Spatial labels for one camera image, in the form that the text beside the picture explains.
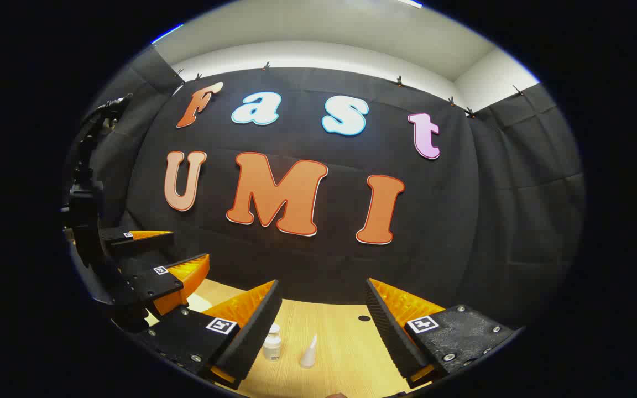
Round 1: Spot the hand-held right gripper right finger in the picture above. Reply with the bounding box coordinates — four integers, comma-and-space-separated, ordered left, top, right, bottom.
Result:
365, 278, 519, 389

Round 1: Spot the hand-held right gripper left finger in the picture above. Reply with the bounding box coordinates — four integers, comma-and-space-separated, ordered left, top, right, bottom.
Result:
128, 279, 284, 390

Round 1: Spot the white pump bottle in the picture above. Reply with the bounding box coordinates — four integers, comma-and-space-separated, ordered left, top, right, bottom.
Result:
263, 323, 283, 362

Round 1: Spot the white squeeze tube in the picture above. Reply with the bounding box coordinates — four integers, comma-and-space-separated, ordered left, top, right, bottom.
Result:
299, 333, 319, 369

